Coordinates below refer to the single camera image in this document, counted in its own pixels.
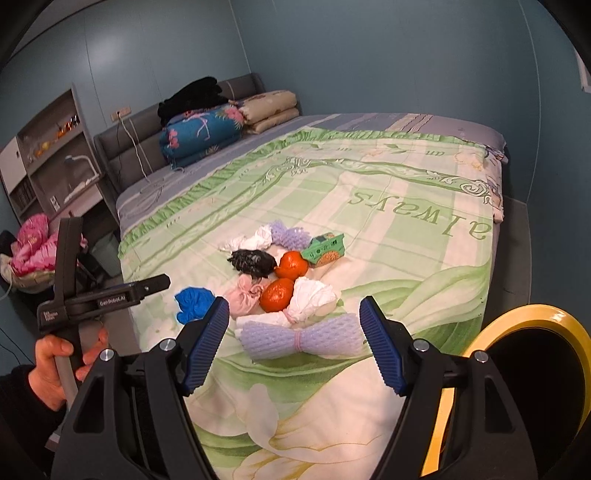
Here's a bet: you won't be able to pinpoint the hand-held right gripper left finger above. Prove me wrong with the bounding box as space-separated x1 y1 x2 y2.
50 296 230 480

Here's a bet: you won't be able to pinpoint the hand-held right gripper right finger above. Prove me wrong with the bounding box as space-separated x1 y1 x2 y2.
359 295 539 480

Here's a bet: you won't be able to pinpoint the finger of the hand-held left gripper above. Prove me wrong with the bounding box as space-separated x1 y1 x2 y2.
131 274 172 303

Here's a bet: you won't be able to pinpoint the blue glove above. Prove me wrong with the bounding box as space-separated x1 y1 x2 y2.
174 286 217 325

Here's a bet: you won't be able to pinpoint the white tissue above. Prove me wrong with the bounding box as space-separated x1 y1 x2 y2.
234 310 287 340
283 276 337 324
218 224 274 252

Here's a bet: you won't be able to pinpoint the pink bag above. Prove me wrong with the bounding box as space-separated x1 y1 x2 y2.
223 275 269 318

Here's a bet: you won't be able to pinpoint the large purple foam net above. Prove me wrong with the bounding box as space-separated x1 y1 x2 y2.
240 315 370 361

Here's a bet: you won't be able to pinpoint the orange tangerine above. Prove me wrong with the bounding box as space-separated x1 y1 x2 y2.
259 278 295 312
274 251 309 281

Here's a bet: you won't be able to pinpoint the black plastic bag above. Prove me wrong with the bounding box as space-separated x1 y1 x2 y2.
227 249 278 278

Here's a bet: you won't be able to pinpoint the black bin with yellow rim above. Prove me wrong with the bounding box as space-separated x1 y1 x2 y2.
418 307 591 480

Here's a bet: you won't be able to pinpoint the person's left forearm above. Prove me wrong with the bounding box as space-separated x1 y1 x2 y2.
0 364 63 480

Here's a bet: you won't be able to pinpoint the person's left hand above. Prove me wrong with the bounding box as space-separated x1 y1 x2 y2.
28 328 110 409

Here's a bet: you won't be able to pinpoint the beige basket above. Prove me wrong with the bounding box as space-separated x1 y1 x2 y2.
0 256 56 289

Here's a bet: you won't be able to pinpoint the pink padded quilt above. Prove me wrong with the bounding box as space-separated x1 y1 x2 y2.
10 213 88 278

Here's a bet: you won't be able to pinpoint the green floral blanket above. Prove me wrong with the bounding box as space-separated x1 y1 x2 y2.
117 128 504 480

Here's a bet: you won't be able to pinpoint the green carton box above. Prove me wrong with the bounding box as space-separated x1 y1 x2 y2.
301 233 348 267

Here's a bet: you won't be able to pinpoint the blue grey bed sheet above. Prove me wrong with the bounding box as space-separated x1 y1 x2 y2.
115 113 509 222

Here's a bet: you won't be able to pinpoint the small purple foam net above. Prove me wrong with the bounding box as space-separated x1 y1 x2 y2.
269 220 311 250

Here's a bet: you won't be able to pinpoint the white desk lamp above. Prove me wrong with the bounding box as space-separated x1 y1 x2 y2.
64 154 100 185

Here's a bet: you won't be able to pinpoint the grey upholstered bed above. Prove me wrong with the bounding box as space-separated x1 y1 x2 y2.
93 73 509 333

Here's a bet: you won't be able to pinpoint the grey shelf unit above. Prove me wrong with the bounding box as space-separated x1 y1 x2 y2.
0 83 109 222

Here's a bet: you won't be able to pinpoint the blue floral folded quilt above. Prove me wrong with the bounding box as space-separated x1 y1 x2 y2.
159 104 245 169

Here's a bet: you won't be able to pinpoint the amber glass bottles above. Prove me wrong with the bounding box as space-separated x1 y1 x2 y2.
55 115 80 139

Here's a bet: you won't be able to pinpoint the cartoon print quilt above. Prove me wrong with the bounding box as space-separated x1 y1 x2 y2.
480 152 509 224

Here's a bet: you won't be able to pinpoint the black clothes pile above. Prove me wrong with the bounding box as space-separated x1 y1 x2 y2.
158 76 232 126

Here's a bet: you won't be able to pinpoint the beige stacked pillows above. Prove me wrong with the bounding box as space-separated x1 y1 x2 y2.
238 90 302 134

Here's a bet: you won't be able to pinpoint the white cable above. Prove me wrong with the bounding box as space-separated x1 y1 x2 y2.
117 115 153 183

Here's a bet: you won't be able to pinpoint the white wall frame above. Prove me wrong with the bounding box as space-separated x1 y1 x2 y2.
577 46 591 93

